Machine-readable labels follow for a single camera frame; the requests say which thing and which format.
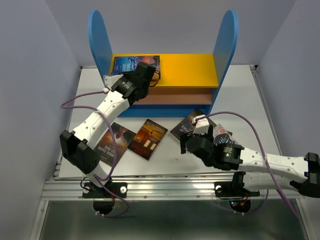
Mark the blue yellow wooden bookshelf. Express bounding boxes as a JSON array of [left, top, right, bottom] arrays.
[[88, 10, 239, 118]]

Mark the aluminium mounting rail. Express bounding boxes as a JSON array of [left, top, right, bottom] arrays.
[[41, 174, 306, 201]]

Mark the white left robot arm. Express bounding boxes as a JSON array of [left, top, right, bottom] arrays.
[[59, 61, 156, 197]]

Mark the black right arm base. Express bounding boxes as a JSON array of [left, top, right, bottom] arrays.
[[214, 171, 260, 214]]

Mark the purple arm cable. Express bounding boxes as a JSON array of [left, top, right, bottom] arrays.
[[61, 90, 130, 218], [197, 111, 301, 221]]

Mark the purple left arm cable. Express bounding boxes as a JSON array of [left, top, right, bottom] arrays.
[[61, 90, 130, 218]]

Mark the Edward Tulane orange book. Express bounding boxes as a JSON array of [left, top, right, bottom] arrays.
[[127, 119, 168, 161]]

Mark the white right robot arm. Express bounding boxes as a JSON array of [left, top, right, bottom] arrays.
[[180, 132, 320, 198]]

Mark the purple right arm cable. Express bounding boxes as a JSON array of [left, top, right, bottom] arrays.
[[197, 111, 301, 221]]

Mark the Jane Eyre book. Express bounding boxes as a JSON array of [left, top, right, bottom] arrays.
[[111, 55, 161, 75]]

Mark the Little Women floral book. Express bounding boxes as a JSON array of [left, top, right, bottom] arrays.
[[213, 124, 238, 145]]

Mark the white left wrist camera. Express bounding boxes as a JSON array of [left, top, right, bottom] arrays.
[[103, 74, 123, 90]]

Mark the Tale of Two Cities book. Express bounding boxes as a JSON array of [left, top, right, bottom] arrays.
[[170, 108, 204, 143]]

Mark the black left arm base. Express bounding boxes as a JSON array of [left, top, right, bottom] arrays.
[[80, 177, 128, 217]]

